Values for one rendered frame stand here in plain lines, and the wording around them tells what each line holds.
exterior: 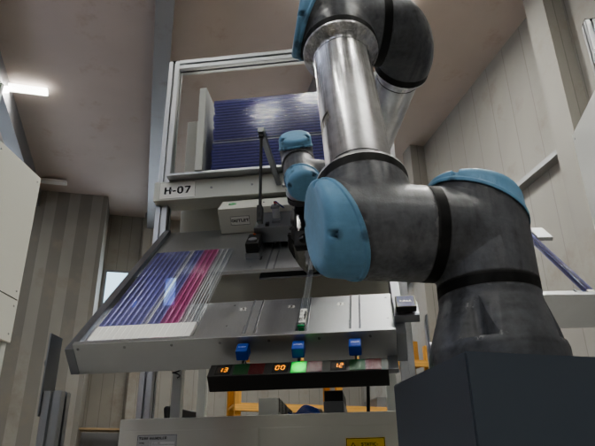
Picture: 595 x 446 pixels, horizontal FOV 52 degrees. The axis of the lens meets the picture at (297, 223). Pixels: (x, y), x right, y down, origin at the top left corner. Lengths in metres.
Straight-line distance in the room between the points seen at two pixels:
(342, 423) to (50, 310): 9.97
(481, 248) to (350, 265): 0.15
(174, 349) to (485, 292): 0.76
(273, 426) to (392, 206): 0.94
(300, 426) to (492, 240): 0.92
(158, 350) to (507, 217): 0.81
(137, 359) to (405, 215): 0.79
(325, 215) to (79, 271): 10.85
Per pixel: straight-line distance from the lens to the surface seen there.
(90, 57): 8.64
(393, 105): 1.12
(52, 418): 1.37
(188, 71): 2.33
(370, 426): 1.50
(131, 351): 1.32
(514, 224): 0.73
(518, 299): 0.68
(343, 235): 0.66
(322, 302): 1.38
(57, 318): 11.23
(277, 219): 1.74
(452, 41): 8.31
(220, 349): 1.26
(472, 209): 0.71
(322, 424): 1.51
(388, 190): 0.69
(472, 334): 0.67
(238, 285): 1.98
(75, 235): 11.72
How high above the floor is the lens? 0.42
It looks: 25 degrees up
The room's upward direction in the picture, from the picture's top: 1 degrees counter-clockwise
